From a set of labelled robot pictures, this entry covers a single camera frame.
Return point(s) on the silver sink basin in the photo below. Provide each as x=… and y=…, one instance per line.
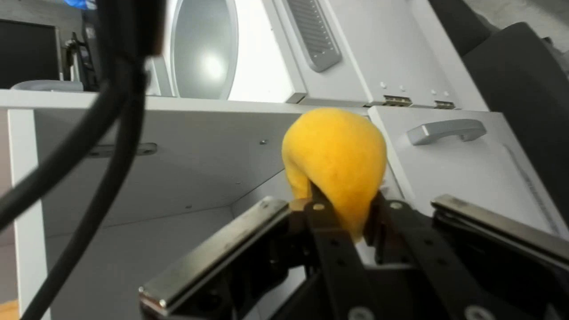
x=205, y=49

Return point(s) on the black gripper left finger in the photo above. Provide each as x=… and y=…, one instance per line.
x=343, y=277

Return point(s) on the white toy play kitchen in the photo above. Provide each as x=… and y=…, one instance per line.
x=178, y=165

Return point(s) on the white small fridge door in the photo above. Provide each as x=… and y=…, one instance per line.
x=473, y=177

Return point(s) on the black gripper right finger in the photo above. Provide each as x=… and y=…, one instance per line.
x=427, y=277

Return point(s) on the yellow round cushion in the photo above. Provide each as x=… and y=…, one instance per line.
x=334, y=160

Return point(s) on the black flat device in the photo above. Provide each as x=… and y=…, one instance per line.
x=27, y=55

